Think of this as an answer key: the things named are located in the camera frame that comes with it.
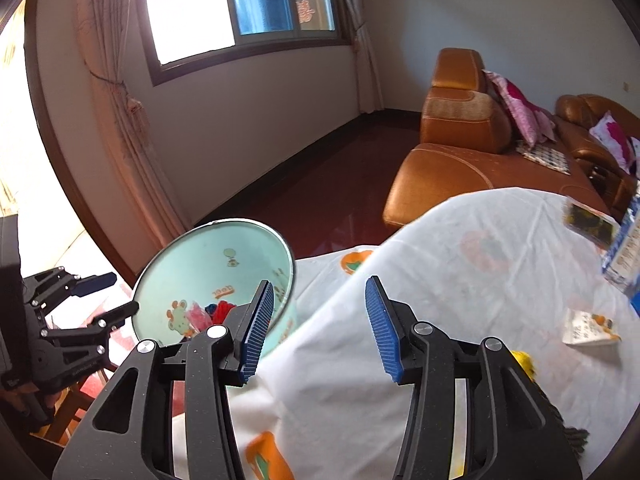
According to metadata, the brown leather sofa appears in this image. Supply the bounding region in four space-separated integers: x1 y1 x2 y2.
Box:
554 94 640 206

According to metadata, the checkered cloth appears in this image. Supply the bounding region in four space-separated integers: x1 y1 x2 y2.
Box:
515 140 572 176

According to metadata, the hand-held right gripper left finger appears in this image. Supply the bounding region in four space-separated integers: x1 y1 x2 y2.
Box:
52 280 275 480

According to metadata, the black bristly brush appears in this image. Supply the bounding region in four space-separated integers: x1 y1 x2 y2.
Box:
542 395 591 458

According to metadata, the light green cartoon bin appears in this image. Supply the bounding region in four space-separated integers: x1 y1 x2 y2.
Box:
131 218 298 361

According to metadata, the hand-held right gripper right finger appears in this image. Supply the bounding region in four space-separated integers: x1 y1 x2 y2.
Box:
365 275 583 480

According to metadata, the dark framed window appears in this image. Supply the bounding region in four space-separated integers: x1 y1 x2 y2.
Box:
135 0 353 86

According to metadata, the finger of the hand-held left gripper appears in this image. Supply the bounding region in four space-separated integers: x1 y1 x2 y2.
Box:
42 301 140 356
21 267 119 328

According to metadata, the pink floral pillow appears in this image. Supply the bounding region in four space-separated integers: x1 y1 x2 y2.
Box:
589 111 640 176
482 69 558 146

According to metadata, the tall white navy carton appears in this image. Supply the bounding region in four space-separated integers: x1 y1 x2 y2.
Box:
600 195 640 296

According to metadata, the tied beige curtain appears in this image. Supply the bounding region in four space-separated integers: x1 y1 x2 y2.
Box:
75 0 191 233

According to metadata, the wooden stool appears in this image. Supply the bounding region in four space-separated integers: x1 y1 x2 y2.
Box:
30 367 108 448

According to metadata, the small white orange packet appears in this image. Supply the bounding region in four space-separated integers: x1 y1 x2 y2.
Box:
562 307 622 347

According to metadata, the brown leather armchair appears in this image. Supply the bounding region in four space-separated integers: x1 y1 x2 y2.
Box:
382 47 611 233

